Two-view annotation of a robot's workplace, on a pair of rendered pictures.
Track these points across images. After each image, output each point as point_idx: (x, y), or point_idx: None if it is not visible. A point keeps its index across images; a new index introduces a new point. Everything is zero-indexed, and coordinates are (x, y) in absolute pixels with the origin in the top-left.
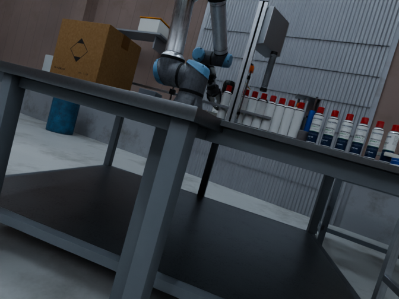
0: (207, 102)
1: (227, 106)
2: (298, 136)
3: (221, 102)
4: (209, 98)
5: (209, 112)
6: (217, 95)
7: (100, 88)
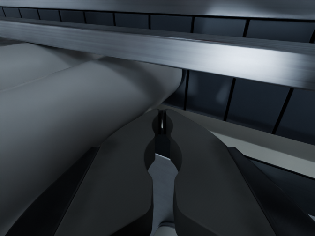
0: (296, 42)
1: (52, 23)
2: None
3: (89, 87)
4: (270, 216)
5: (231, 131)
6: (95, 230)
7: None
